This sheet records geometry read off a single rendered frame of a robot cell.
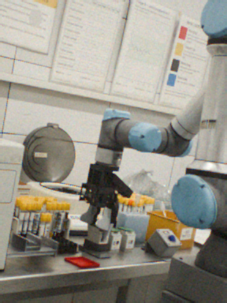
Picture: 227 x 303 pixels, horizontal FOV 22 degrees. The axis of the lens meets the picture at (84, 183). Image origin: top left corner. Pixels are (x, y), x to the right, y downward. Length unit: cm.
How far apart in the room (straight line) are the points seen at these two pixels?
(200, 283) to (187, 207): 21
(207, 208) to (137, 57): 131
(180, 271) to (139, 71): 125
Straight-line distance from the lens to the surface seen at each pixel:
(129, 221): 183
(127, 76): 245
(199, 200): 127
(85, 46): 226
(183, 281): 145
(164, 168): 277
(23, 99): 210
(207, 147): 131
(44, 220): 152
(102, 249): 165
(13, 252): 138
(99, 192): 157
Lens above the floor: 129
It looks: 8 degrees down
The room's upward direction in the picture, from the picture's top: 11 degrees clockwise
